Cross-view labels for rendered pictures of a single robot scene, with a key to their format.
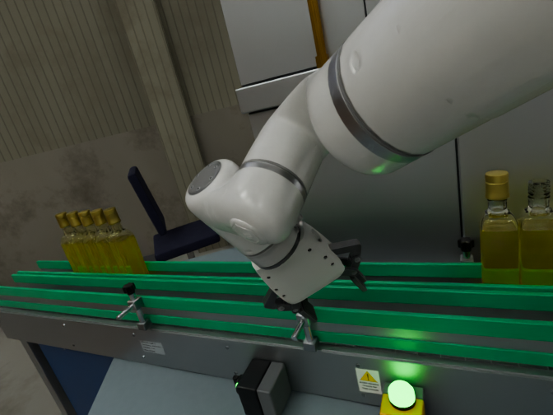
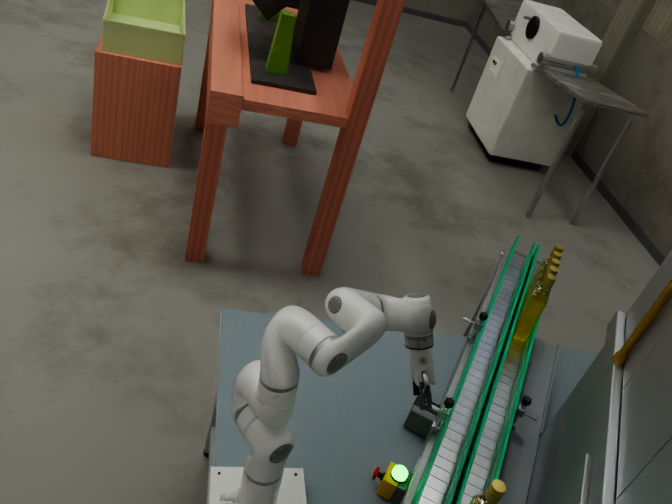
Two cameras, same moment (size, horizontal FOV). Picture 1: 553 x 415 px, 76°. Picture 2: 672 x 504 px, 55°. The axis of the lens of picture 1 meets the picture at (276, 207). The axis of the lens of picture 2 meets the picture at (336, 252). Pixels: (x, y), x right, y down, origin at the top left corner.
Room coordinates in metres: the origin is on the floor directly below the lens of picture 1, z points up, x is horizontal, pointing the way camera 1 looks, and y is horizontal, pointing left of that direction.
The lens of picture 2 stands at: (-0.17, -1.17, 2.28)
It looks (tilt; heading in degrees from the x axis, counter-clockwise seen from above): 35 degrees down; 76
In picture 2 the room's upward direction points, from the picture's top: 18 degrees clockwise
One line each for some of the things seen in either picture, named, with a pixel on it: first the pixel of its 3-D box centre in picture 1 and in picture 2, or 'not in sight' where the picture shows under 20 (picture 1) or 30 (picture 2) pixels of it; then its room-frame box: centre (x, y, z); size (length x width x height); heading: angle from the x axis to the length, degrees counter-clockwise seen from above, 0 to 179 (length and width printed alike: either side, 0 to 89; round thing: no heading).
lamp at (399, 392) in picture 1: (401, 393); (400, 472); (0.46, -0.13, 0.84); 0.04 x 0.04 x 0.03
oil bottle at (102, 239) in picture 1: (113, 251); (536, 298); (1.03, 0.52, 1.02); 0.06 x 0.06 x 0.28; 62
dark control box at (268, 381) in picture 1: (264, 389); (421, 416); (0.59, 0.12, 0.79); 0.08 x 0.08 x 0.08; 62
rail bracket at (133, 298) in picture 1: (130, 313); (470, 325); (0.77, 0.41, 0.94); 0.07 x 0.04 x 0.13; 152
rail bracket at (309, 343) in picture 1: (302, 329); (434, 411); (0.56, 0.01, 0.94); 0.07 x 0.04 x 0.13; 152
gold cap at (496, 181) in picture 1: (496, 184); (495, 491); (0.55, -0.37, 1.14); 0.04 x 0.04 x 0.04
